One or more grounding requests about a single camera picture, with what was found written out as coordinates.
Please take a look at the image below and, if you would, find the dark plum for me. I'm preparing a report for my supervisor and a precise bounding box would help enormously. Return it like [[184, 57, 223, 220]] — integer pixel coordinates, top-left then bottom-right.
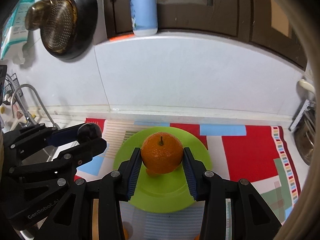
[[76, 122, 102, 144]]

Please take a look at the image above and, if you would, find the white metal rack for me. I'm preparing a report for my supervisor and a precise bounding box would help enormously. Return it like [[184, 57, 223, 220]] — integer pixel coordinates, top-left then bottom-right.
[[289, 99, 316, 132]]

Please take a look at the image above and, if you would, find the large orange with stem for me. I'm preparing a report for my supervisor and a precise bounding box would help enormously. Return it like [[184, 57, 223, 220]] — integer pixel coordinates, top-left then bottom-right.
[[141, 132, 183, 175]]

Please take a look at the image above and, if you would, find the green plastic plate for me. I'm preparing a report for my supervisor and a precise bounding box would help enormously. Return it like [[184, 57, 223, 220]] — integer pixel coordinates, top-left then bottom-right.
[[113, 126, 213, 213]]

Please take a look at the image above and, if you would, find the cream-handled saucepan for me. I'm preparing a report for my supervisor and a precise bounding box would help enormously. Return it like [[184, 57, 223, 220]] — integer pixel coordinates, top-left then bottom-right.
[[298, 79, 316, 95]]

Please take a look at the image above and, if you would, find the oval orange fruit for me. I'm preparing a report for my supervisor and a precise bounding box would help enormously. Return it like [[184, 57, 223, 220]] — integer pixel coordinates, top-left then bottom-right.
[[123, 227, 129, 240]]

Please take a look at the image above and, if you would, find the teal white paper package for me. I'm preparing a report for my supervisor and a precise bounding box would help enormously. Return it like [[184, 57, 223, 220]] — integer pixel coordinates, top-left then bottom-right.
[[1, 0, 35, 65]]

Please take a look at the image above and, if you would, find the brass mesh strainer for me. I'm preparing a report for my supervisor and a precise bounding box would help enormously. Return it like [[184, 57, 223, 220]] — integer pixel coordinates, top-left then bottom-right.
[[25, 0, 76, 54]]

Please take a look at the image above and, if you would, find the black frying pan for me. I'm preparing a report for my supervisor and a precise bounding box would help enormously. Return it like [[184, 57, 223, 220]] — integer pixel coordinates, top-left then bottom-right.
[[43, 0, 98, 60]]

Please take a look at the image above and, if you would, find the dark wooden cabinet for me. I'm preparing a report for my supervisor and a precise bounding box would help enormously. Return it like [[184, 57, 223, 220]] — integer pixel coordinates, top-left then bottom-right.
[[103, 0, 308, 71]]

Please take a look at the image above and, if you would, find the colourful patchwork tablecloth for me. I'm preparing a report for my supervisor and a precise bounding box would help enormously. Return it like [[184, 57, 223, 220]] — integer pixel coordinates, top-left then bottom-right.
[[76, 119, 300, 239]]

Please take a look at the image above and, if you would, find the chrome kitchen faucet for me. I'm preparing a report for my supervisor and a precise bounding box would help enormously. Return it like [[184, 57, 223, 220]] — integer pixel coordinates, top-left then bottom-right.
[[5, 74, 61, 129]]

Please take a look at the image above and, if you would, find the blue white bottle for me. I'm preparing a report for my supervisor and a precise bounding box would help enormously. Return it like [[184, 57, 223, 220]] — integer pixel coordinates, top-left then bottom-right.
[[130, 0, 158, 37]]

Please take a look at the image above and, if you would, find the steel cooking pot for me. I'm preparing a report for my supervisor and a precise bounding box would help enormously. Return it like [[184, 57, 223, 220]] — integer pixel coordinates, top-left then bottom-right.
[[294, 116, 316, 166]]

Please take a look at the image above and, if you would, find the small orange fruit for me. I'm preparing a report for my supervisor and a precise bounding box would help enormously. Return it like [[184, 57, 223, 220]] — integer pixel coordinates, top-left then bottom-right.
[[146, 168, 160, 177]]

